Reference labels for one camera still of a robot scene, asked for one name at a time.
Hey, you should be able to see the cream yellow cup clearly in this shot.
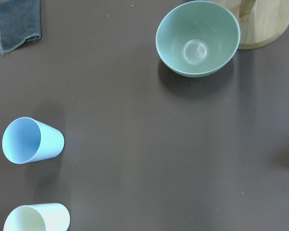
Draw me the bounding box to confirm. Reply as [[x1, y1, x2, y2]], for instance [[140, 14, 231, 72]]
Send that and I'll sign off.
[[3, 203, 70, 231]]

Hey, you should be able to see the green bowl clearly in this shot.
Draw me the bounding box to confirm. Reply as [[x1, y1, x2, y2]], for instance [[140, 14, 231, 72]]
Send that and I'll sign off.
[[155, 0, 240, 77]]

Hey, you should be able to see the blue cup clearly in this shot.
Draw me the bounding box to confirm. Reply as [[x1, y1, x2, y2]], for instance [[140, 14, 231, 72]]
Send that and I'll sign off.
[[2, 117, 65, 164]]

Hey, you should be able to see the wooden cup stand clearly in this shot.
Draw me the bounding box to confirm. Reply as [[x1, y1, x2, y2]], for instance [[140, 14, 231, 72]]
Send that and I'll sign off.
[[215, 0, 289, 50]]

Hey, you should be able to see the grey folded cloth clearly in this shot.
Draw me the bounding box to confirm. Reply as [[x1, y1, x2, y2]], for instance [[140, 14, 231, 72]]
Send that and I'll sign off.
[[0, 0, 42, 54]]

